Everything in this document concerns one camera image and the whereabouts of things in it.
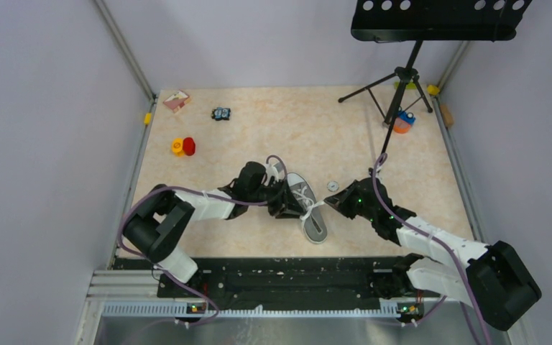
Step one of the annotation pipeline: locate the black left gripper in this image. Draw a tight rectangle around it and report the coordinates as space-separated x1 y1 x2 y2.
248 179 307 219

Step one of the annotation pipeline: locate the grey canvas sneaker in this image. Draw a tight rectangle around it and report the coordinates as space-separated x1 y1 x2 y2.
287 172 328 244

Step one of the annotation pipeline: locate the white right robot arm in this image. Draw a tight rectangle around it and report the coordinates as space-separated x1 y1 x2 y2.
324 178 542 331

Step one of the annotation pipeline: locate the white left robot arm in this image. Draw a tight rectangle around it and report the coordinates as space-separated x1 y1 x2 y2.
121 162 305 297

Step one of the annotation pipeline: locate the small round white token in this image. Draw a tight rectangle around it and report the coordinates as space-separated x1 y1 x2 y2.
327 180 340 192

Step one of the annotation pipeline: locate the red round toy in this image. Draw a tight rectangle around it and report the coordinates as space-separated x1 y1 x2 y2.
183 137 196 156

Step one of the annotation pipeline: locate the small black blue toy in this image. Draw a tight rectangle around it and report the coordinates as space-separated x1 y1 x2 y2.
211 107 231 121

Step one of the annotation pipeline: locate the yellow round toy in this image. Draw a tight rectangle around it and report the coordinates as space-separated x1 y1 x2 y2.
171 138 185 157

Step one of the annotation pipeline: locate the orange blue toy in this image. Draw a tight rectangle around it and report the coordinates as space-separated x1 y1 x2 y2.
393 111 416 134

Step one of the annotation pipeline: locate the pink and white box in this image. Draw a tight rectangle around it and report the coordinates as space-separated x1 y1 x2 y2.
162 90 191 114

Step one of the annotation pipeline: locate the green object behind stand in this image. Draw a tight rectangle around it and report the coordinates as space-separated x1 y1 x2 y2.
393 81 418 90

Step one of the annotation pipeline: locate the yellow corner clip right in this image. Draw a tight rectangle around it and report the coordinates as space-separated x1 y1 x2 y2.
426 84 441 96

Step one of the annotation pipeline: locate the black music stand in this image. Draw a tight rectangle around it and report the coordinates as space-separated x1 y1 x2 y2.
339 0 532 152

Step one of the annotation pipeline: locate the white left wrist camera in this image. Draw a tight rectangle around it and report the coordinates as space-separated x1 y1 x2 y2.
264 162 287 183

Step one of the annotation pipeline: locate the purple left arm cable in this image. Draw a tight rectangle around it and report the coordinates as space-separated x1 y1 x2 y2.
116 155 288 328

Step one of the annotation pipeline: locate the white slotted cable duct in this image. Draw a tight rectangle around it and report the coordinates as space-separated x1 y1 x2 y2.
102 301 400 318

